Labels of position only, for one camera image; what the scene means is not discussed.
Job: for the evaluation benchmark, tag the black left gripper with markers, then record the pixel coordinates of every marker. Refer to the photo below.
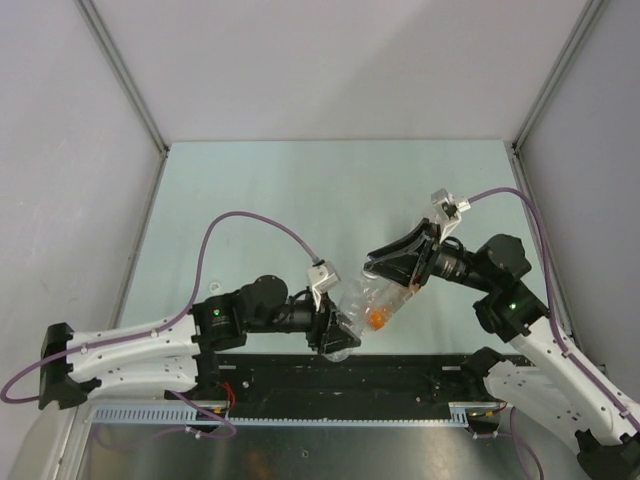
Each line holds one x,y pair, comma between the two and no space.
329,330

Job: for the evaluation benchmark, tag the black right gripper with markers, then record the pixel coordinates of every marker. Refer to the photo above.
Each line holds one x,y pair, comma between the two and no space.
410,259

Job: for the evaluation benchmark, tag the clear unlabelled plastic bottle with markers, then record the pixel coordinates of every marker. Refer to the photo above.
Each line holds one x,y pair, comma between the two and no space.
354,304

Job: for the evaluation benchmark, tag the orange label tea bottle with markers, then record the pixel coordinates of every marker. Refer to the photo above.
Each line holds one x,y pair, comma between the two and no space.
387,303

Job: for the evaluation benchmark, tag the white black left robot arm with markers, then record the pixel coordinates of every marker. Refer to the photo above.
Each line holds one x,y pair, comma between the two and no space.
158,357

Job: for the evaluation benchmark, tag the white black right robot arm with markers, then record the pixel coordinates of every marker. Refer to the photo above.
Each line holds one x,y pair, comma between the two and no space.
567,395

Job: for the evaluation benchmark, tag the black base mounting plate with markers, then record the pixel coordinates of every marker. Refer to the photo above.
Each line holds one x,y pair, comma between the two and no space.
365,382

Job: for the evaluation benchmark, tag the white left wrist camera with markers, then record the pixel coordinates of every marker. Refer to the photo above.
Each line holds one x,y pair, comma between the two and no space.
321,277

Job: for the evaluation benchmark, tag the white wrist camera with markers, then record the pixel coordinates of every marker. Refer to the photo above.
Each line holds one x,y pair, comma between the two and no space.
321,277
454,206

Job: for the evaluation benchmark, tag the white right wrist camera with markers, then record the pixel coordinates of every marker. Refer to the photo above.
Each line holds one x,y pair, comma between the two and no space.
454,206

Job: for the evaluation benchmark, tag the right aluminium frame post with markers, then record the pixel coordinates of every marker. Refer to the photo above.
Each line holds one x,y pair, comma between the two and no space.
578,36

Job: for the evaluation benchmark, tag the aluminium frame post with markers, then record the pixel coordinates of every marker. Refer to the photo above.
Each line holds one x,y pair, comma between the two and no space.
116,62
578,36

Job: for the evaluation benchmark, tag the grey slotted cable duct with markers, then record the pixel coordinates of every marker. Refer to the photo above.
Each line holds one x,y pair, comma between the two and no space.
279,414

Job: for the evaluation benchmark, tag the left aluminium frame post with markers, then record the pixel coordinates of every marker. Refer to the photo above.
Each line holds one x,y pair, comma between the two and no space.
116,62

